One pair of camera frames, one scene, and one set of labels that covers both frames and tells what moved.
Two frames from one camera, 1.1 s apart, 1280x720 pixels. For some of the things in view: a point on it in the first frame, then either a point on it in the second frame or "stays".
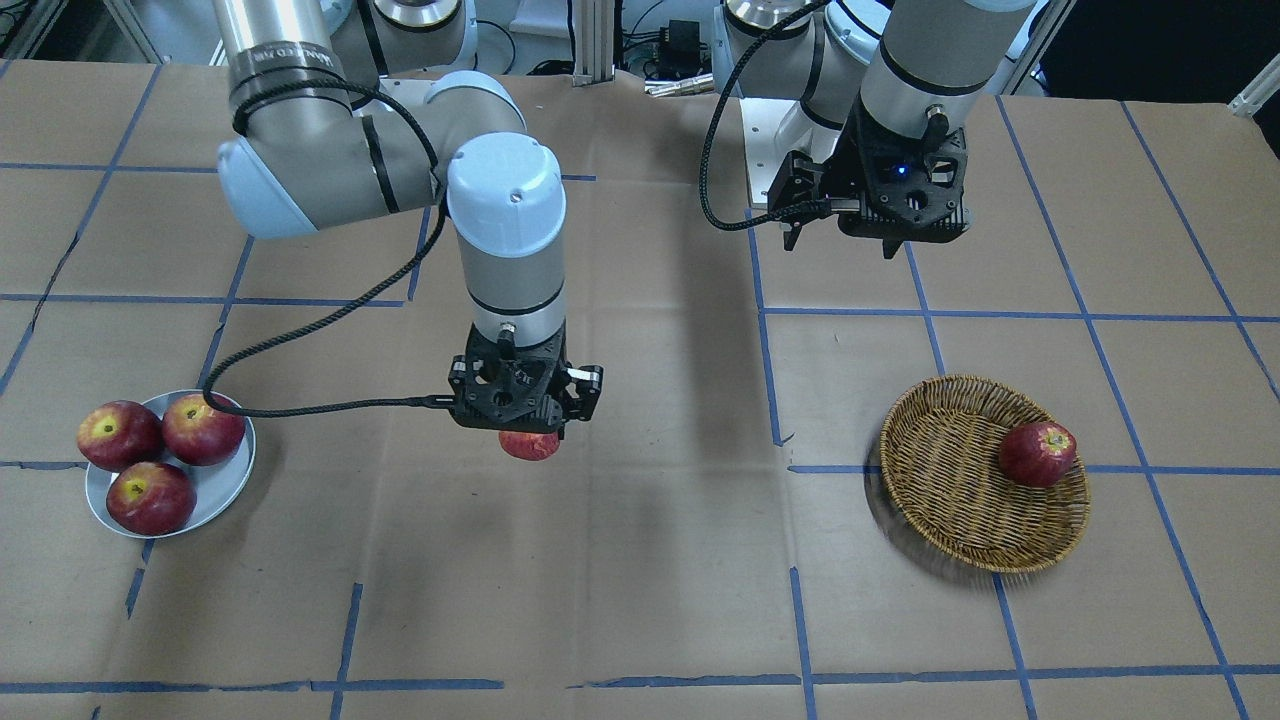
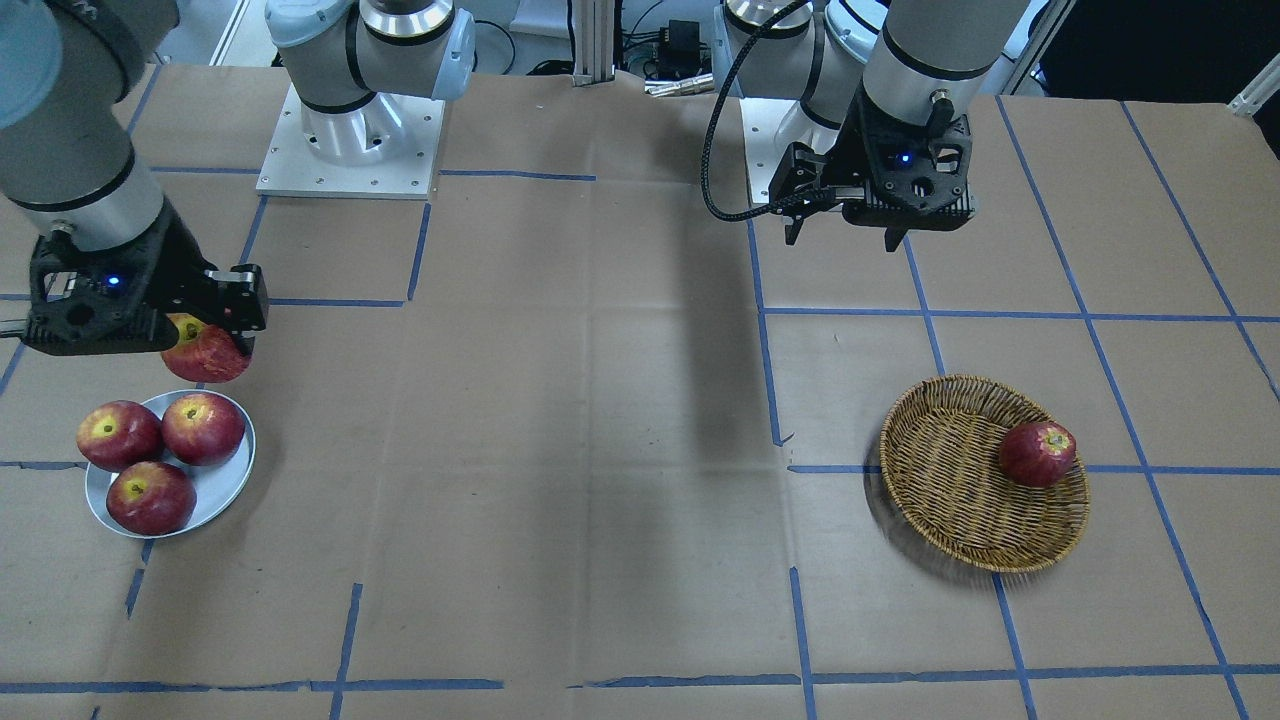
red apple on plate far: (198, 433) stays
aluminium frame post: (594, 31) stays
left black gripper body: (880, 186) stays
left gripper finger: (790, 236) stays
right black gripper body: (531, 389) → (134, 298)
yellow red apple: (529, 446) → (204, 353)
